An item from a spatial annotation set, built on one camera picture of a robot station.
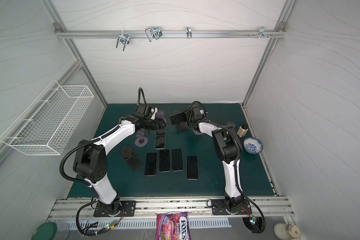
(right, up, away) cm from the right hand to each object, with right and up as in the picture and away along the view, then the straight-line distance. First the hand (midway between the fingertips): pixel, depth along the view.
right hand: (187, 109), depth 103 cm
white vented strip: (-40, -57, -33) cm, 77 cm away
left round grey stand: (-31, -22, -5) cm, 38 cm away
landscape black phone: (-6, -7, -4) cm, 10 cm away
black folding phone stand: (-34, -26, -19) cm, 47 cm away
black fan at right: (+33, -58, -31) cm, 74 cm away
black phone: (-22, -34, -15) cm, 43 cm away
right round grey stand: (+7, -17, +3) cm, 19 cm away
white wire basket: (-66, -10, -34) cm, 75 cm away
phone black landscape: (-14, -32, -12) cm, 37 cm away
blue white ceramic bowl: (+42, -24, -10) cm, 49 cm away
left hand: (-14, -9, -12) cm, 21 cm away
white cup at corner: (+41, -53, -42) cm, 79 cm away
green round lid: (-58, -52, -43) cm, 89 cm away
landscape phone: (-6, -32, -13) cm, 35 cm away
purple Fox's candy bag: (-7, -56, -35) cm, 67 cm away
